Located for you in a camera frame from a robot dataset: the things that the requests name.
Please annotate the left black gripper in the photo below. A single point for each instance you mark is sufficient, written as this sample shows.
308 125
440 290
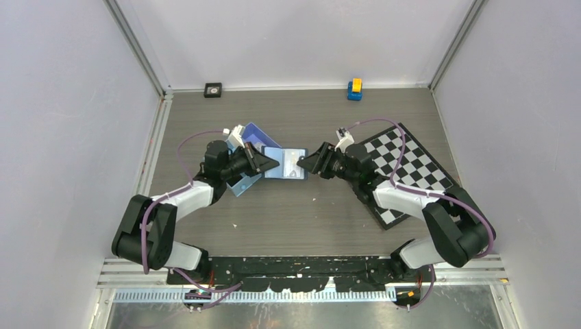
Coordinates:
257 163

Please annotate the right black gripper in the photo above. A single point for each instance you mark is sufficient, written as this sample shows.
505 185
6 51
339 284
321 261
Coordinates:
318 162

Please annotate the blue card holder wallet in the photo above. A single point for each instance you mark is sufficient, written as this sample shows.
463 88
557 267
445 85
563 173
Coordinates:
287 158

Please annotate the blue three-compartment organizer tray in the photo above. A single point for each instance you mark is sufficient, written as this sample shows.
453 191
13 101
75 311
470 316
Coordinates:
258 138

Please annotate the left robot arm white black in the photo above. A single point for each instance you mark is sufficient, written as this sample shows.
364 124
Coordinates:
146 234

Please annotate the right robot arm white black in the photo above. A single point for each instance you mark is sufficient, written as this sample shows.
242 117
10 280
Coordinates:
458 231

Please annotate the blue and yellow toy car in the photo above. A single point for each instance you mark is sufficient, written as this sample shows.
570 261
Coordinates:
354 90

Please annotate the small black square box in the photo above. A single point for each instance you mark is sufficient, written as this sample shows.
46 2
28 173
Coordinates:
213 90

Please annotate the black and white checkerboard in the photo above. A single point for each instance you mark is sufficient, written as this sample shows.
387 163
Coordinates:
418 168

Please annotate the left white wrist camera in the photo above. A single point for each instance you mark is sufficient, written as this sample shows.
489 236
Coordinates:
234 136

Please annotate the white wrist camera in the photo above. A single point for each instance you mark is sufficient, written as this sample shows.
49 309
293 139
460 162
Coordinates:
234 136
345 139

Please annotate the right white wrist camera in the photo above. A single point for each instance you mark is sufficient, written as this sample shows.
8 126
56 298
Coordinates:
345 139

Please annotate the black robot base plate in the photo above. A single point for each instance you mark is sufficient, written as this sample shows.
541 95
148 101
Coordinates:
302 274

